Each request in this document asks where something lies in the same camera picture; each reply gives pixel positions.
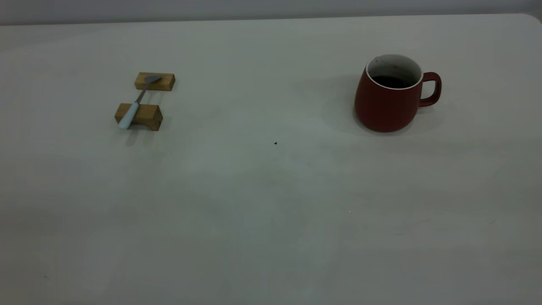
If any spoon with white handle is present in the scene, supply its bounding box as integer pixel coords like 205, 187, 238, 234
118, 75, 163, 130

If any thick wooden block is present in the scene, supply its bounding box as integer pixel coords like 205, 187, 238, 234
114, 103, 163, 131

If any red ceramic cup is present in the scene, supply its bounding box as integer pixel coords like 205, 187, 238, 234
354, 54, 442, 133

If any flat rectangular wooden block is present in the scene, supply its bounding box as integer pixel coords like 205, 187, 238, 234
135, 72, 176, 92

